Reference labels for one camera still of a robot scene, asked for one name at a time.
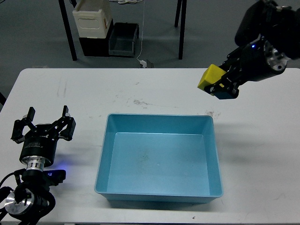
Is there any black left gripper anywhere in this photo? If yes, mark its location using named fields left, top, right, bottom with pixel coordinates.
left=11, top=105, right=76, bottom=167

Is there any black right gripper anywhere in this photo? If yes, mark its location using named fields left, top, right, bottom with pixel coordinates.
left=204, top=39, right=288, bottom=99

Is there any yellow block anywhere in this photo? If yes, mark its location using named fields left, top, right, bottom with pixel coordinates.
left=197, top=64, right=226, bottom=91

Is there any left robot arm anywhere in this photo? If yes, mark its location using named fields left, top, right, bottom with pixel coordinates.
left=0, top=106, right=76, bottom=225

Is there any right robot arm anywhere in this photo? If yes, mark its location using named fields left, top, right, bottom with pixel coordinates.
left=198, top=0, right=300, bottom=99

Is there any light blue plastic box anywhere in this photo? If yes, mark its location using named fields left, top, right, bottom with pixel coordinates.
left=94, top=114, right=223, bottom=203

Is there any black table leg right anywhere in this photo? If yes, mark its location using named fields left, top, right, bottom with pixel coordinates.
left=174, top=0, right=187, bottom=60

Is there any black table leg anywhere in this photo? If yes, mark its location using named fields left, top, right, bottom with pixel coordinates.
left=58, top=0, right=77, bottom=61
left=174, top=0, right=187, bottom=60

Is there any white power adapter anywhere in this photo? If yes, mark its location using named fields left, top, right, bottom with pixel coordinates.
left=139, top=60, right=147, bottom=68

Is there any black crate under cream crate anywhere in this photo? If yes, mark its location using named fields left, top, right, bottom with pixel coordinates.
left=78, top=22, right=114, bottom=57

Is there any black table leg left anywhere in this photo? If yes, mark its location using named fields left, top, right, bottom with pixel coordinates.
left=58, top=0, right=77, bottom=61

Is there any dark grey storage bin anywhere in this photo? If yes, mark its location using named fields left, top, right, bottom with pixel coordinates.
left=108, top=22, right=139, bottom=58

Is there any cream plastic crate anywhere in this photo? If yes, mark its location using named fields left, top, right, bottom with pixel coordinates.
left=73, top=0, right=112, bottom=38

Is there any white hanging cable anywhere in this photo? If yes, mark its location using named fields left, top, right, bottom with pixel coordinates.
left=136, top=0, right=145, bottom=62

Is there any white cable bundle on floor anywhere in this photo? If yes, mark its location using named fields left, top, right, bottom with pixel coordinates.
left=109, top=0, right=143, bottom=5

